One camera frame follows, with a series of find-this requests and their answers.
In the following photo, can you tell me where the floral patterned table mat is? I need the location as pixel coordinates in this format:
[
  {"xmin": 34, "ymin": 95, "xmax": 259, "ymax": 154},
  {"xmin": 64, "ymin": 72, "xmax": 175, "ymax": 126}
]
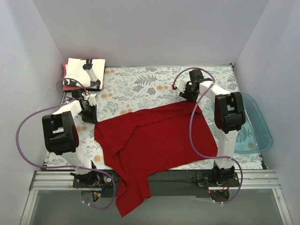
[{"xmin": 45, "ymin": 66, "xmax": 263, "ymax": 170}]

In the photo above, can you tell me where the red folded t shirt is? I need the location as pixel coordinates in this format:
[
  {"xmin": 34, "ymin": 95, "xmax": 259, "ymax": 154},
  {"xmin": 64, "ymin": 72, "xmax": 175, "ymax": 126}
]
[{"xmin": 62, "ymin": 62, "xmax": 97, "ymax": 92}]

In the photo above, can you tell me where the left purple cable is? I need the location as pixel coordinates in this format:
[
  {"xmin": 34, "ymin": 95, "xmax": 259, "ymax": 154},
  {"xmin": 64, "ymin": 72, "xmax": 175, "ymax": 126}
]
[{"xmin": 15, "ymin": 78, "xmax": 117, "ymax": 210}]

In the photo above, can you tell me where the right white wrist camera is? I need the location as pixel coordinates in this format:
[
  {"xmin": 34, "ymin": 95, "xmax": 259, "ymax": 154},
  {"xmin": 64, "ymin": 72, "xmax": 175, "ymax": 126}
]
[{"xmin": 172, "ymin": 80, "xmax": 187, "ymax": 92}]

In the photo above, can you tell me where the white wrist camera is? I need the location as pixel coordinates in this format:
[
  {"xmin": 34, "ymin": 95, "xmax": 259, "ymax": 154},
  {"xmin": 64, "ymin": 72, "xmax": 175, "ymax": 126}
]
[
  {"xmin": 172, "ymin": 80, "xmax": 187, "ymax": 92},
  {"xmin": 84, "ymin": 94, "xmax": 97, "ymax": 106}
]

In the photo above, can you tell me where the teal plastic bin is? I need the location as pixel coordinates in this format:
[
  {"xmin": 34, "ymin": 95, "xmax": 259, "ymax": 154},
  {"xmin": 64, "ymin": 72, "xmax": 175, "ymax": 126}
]
[{"xmin": 212, "ymin": 92, "xmax": 273, "ymax": 157}]

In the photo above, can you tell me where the white printed folded t shirt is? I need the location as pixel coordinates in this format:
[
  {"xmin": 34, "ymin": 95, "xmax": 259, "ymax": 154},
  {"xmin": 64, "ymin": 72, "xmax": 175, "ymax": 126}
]
[{"xmin": 63, "ymin": 58, "xmax": 106, "ymax": 91}]

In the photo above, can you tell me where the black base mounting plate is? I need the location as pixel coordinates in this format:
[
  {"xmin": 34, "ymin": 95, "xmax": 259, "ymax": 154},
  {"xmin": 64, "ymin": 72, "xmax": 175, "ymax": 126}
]
[{"xmin": 72, "ymin": 169, "xmax": 241, "ymax": 199}]

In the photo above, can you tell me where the aluminium frame rail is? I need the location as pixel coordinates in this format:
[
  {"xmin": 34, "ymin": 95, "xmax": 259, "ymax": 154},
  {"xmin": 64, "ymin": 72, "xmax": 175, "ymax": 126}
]
[{"xmin": 20, "ymin": 169, "xmax": 292, "ymax": 225}]

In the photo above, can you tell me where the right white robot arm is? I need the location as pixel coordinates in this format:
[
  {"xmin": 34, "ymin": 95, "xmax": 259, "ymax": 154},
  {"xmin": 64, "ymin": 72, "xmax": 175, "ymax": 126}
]
[{"xmin": 172, "ymin": 67, "xmax": 246, "ymax": 186}]

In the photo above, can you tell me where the red t shirt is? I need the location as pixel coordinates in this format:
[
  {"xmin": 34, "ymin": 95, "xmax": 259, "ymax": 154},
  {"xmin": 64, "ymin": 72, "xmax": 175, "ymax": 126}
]
[
  {"xmin": 62, "ymin": 62, "xmax": 97, "ymax": 92},
  {"xmin": 94, "ymin": 101, "xmax": 218, "ymax": 216}
]

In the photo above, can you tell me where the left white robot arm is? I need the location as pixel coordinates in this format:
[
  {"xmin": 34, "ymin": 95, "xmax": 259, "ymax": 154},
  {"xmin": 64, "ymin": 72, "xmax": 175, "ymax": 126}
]
[{"xmin": 42, "ymin": 90, "xmax": 100, "ymax": 188}]

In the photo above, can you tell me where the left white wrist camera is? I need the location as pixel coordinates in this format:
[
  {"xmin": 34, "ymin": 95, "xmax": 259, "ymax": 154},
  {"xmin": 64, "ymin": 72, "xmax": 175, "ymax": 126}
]
[{"xmin": 84, "ymin": 94, "xmax": 97, "ymax": 106}]

